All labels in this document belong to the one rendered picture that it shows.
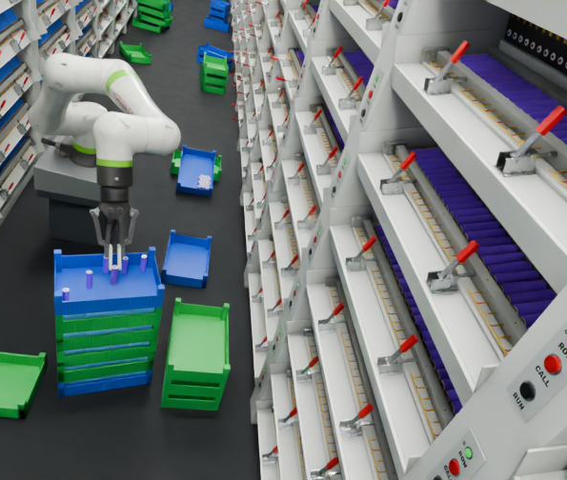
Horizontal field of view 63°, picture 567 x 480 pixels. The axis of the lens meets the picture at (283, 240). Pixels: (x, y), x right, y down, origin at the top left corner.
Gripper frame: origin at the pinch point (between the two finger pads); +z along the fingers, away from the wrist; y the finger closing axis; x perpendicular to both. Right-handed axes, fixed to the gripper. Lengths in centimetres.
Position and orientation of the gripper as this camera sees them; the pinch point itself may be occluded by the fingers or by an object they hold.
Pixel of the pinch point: (114, 257)
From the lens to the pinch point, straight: 140.7
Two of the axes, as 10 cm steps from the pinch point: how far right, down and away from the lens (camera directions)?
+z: -0.8, 9.7, 2.3
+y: -9.0, 0.2, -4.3
